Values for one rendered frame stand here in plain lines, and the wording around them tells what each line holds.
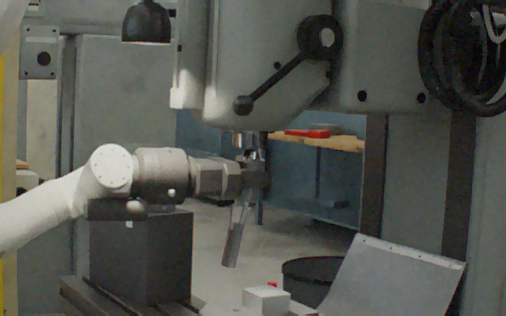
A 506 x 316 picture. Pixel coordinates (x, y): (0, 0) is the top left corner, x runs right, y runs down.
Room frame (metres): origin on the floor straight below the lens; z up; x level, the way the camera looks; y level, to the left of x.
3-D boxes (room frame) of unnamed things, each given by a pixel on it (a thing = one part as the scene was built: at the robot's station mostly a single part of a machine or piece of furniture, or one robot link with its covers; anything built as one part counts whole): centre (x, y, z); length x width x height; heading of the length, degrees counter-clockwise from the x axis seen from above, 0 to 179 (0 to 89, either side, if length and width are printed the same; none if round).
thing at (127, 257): (1.70, 0.17, 1.03); 0.22 x 0.12 x 0.20; 40
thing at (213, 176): (1.27, 0.05, 1.23); 0.13 x 0.12 x 0.10; 20
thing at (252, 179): (1.27, -0.05, 1.23); 0.06 x 0.02 x 0.03; 110
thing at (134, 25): (1.17, 0.11, 1.46); 0.07 x 0.07 x 0.06
